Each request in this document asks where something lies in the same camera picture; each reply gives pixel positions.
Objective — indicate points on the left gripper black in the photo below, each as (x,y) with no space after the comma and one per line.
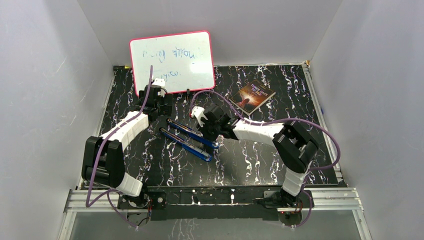
(167,107)

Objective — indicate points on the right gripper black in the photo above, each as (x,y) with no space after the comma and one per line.
(203,130)

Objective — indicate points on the whiteboard with pink frame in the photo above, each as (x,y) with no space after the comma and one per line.
(183,60)

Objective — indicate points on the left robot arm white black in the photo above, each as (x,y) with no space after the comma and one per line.
(103,159)

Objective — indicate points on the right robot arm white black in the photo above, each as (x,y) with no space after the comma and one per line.
(296,147)

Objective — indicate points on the paperback book orange cover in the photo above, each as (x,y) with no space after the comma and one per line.
(252,96)

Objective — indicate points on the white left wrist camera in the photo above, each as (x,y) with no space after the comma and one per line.
(159,82)

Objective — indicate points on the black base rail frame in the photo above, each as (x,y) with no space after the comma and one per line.
(226,202)

